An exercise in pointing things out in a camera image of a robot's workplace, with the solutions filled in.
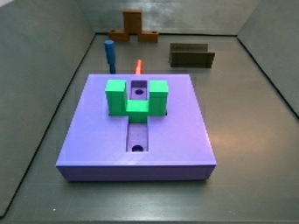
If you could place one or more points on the black U-channel bracket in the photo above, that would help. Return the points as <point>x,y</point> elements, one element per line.
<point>190,55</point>

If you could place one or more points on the brown T-shaped block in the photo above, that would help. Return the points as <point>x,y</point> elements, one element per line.
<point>134,28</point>

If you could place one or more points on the green U-shaped block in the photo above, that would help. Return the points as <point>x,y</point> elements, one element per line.
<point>135,108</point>

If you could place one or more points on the purple base board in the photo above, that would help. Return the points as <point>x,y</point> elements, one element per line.
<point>98,153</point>

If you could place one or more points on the red cylindrical peg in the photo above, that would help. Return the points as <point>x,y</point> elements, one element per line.
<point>139,67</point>

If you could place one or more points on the blue cylindrical peg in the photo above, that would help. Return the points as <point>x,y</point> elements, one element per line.
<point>111,55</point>

